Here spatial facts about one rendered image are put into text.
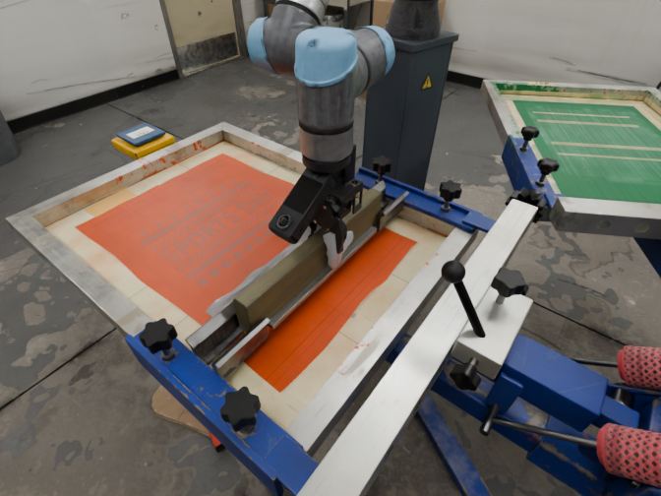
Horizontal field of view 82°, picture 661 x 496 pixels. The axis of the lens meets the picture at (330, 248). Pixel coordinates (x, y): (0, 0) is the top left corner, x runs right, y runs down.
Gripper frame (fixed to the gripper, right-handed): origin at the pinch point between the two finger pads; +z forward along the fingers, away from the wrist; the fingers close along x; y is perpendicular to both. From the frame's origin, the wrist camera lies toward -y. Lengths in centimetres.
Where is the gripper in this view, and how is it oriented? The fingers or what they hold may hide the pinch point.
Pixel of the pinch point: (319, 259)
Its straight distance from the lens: 67.5
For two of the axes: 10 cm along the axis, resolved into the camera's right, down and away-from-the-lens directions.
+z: 0.0, 7.4, 6.8
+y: 6.1, -5.3, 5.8
